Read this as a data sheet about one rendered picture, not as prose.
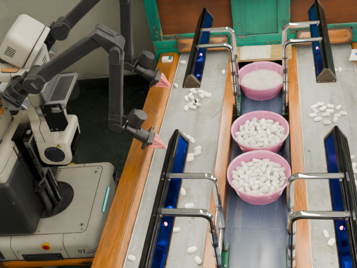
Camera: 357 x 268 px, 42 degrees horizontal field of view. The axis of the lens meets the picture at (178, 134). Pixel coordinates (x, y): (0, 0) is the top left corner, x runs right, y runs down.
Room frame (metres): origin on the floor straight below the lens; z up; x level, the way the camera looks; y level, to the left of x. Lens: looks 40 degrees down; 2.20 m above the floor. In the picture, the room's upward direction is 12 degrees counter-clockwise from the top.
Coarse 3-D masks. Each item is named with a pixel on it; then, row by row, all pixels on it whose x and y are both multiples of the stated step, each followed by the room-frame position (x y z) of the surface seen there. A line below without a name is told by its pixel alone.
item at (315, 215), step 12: (288, 180) 0.99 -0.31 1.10; (348, 180) 0.93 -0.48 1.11; (288, 192) 0.98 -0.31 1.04; (288, 204) 0.98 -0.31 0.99; (288, 216) 0.95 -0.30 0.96; (300, 216) 0.83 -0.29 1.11; (312, 216) 0.82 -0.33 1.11; (324, 216) 0.81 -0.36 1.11; (336, 216) 0.80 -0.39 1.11; (348, 216) 0.79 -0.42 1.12; (288, 228) 0.84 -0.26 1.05; (288, 240) 0.84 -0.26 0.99; (288, 252) 0.84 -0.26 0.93; (288, 264) 0.84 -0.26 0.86
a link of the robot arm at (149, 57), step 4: (144, 52) 2.02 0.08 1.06; (148, 52) 2.03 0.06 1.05; (140, 56) 2.01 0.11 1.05; (144, 56) 2.00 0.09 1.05; (148, 56) 2.00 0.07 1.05; (152, 56) 2.02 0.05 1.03; (136, 60) 2.02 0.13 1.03; (140, 60) 2.01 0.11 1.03; (144, 60) 2.00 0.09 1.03; (148, 60) 1.99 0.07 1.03; (152, 60) 2.00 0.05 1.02; (124, 64) 2.00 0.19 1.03; (128, 64) 2.00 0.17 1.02; (132, 64) 2.04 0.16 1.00; (144, 64) 2.00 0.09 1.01; (148, 64) 2.00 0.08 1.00; (124, 68) 2.01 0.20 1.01; (128, 68) 2.00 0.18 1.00; (132, 68) 2.00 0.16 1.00
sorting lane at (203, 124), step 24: (216, 72) 2.21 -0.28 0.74; (216, 96) 1.98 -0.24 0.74; (168, 120) 1.87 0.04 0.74; (192, 120) 1.83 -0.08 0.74; (216, 120) 1.79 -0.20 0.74; (192, 144) 1.65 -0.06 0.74; (216, 144) 1.62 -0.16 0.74; (192, 168) 1.49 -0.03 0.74; (144, 192) 1.40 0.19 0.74; (192, 192) 1.35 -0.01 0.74; (144, 216) 1.27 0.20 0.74; (192, 240) 1.11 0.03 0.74; (168, 264) 1.02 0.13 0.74; (192, 264) 1.00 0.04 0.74
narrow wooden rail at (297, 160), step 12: (288, 60) 2.14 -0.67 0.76; (288, 72) 2.03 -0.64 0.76; (288, 84) 1.93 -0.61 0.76; (288, 96) 1.83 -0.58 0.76; (288, 108) 1.75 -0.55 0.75; (288, 120) 1.76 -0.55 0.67; (300, 120) 1.63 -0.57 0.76; (300, 132) 1.55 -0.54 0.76; (300, 144) 1.48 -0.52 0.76; (300, 156) 1.40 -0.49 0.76; (300, 168) 1.34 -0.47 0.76; (300, 180) 1.27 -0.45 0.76; (300, 192) 1.21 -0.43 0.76; (300, 204) 1.15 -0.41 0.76; (300, 228) 1.04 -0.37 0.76; (300, 240) 0.99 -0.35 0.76; (300, 252) 0.94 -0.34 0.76; (300, 264) 0.90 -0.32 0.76
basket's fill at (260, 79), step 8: (256, 72) 2.14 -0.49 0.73; (264, 72) 2.12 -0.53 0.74; (272, 72) 2.11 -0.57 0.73; (248, 80) 2.08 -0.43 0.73; (256, 80) 2.06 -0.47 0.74; (264, 80) 2.04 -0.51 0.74; (272, 80) 2.03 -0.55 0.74; (280, 80) 2.02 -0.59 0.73; (256, 88) 1.99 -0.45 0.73; (264, 88) 1.98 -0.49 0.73
